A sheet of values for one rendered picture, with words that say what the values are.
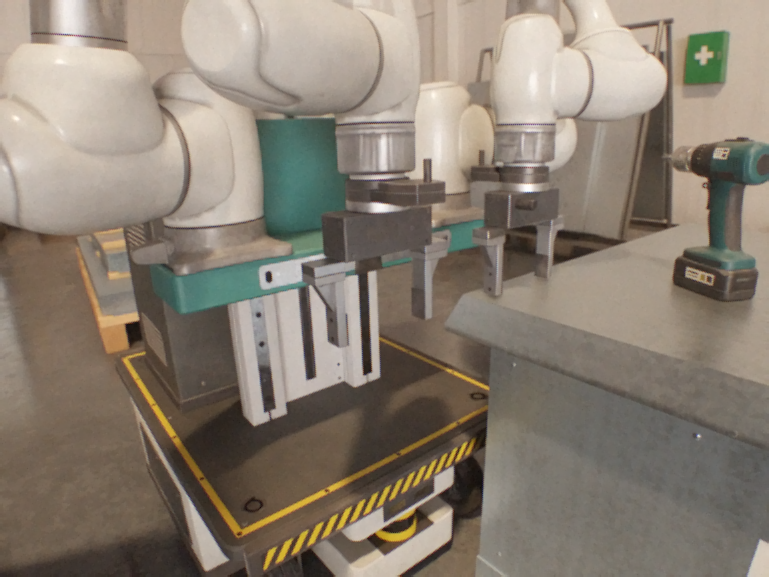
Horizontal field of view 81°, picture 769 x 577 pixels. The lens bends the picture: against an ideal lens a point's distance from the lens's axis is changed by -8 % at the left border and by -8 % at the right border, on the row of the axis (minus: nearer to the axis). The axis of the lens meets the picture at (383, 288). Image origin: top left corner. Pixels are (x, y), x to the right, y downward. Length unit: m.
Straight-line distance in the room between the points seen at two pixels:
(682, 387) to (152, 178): 0.64
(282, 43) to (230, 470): 0.77
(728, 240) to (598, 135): 2.75
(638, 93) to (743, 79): 4.81
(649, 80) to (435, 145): 0.38
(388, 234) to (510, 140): 0.26
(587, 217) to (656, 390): 2.93
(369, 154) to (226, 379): 0.78
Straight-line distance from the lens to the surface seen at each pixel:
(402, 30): 0.54
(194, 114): 0.70
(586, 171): 3.50
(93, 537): 1.45
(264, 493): 0.90
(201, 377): 1.17
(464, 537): 1.26
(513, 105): 0.73
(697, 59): 5.62
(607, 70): 0.80
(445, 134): 0.97
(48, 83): 0.59
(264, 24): 0.37
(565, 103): 0.76
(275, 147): 0.93
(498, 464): 0.91
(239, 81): 0.39
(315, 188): 0.97
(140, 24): 11.26
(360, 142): 0.53
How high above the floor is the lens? 0.89
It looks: 17 degrees down
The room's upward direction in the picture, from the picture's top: 2 degrees counter-clockwise
